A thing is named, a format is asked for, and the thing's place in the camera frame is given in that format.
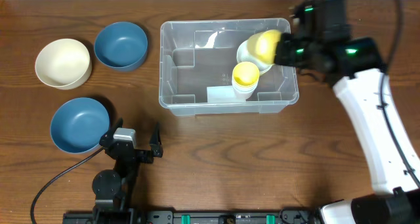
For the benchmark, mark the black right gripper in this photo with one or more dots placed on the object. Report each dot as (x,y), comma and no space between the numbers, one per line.
(284,50)

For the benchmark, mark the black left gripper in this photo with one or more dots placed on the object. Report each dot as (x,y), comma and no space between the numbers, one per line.
(145,158)

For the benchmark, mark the blue large bowl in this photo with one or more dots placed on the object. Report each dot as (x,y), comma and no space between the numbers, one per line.
(122,46)
(78,125)

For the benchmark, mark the yellow cup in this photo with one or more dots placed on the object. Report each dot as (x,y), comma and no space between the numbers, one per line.
(263,45)
(246,74)

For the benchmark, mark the white small bowl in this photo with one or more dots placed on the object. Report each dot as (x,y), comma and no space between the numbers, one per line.
(243,55)

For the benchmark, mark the pink cup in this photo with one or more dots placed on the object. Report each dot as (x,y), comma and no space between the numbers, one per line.
(242,97)

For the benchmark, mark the cream large bowl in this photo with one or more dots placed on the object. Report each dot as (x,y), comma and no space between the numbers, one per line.
(64,64)

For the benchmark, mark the clear plastic storage bin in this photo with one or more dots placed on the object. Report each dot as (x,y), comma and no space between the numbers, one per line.
(196,63)

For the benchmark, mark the cream cup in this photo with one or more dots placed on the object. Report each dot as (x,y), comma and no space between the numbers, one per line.
(240,87)

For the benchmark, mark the light blue cup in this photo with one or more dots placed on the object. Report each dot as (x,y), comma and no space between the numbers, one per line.
(243,93)

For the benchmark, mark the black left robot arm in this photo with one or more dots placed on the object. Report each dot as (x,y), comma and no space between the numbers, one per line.
(113,187)

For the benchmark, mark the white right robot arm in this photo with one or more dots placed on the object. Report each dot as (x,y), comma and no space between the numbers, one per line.
(358,76)

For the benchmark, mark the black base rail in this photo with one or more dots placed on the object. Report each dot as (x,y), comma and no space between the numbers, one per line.
(193,217)

